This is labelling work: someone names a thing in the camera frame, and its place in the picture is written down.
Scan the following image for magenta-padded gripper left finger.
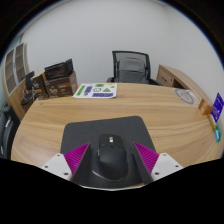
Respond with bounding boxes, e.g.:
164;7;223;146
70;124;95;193
42;142;92;184

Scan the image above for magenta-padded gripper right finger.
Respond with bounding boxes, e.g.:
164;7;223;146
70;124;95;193
132;141;184;185

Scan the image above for black computer mouse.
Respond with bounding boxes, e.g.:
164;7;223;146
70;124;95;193
89;133;130;183

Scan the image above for dark grey mouse pad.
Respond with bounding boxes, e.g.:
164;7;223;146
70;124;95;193
59;115;157;188

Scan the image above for black office chair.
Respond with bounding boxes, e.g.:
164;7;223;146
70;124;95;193
0;105;22;160

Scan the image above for small tan box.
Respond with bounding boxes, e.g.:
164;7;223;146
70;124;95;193
209;114;218;131

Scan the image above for white green printed sheet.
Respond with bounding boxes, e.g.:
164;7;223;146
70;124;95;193
72;82;118;100

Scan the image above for large brown cardboard box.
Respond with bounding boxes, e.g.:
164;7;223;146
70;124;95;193
43;71;79;100

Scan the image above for small brown cardboard box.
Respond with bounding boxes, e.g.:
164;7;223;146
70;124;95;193
31;73;49;101

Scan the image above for black visitor chair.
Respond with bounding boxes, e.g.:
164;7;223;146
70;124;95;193
20;70;38;107

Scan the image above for purple card package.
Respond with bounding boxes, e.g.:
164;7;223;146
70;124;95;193
210;92;224;124

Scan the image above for wooden side desk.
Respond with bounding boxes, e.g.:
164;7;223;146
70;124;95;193
155;64;214;101

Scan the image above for black crate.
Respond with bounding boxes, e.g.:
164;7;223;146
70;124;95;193
43;58;74;81

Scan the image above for grey mesh office chair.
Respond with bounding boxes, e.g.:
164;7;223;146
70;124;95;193
105;50;163;86

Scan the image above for wooden shelf unit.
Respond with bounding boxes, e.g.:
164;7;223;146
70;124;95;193
1;42;34;121

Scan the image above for grey ring in clear bag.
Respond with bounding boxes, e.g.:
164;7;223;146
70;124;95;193
174;87;201;106

